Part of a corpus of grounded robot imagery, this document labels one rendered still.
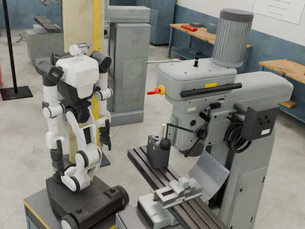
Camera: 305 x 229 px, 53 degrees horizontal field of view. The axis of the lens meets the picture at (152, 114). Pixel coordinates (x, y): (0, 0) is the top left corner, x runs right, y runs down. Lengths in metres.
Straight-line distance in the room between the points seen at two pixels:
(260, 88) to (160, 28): 7.24
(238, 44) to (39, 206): 2.15
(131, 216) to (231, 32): 1.48
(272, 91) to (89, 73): 1.30
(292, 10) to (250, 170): 4.61
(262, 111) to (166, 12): 7.60
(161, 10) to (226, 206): 7.26
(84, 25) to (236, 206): 2.27
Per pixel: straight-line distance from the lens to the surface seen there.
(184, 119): 1.94
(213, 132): 2.09
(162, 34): 9.37
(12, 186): 3.89
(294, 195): 4.27
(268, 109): 1.93
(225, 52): 1.96
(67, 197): 2.80
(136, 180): 3.84
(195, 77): 1.76
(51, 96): 2.16
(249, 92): 2.17
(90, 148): 2.41
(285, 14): 6.76
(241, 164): 2.39
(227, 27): 1.93
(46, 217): 2.90
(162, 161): 2.53
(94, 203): 2.70
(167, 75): 1.77
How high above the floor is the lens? 2.47
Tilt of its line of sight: 28 degrees down
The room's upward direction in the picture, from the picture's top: 6 degrees clockwise
